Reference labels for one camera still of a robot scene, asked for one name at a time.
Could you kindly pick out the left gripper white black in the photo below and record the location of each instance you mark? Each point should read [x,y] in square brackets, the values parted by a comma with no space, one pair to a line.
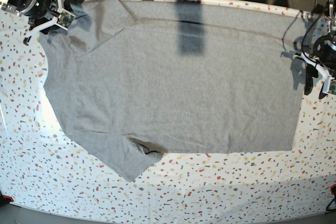
[320,63]

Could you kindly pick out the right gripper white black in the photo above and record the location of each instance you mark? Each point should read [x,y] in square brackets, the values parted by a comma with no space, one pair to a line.
[43,15]

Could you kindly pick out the grey T-shirt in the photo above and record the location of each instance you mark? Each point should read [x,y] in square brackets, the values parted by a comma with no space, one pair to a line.
[129,81]

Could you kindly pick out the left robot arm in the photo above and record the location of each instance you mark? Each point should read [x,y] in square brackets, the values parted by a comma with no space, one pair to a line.
[328,13]

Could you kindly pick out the red clamp right corner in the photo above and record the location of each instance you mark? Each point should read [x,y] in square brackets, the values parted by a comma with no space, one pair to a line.
[333,190]

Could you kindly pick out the red clamp corner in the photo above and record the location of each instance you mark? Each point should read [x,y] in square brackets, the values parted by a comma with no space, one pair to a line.
[5,200]
[333,190]

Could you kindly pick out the red clamp left corner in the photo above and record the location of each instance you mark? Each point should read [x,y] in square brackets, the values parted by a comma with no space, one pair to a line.
[5,200]

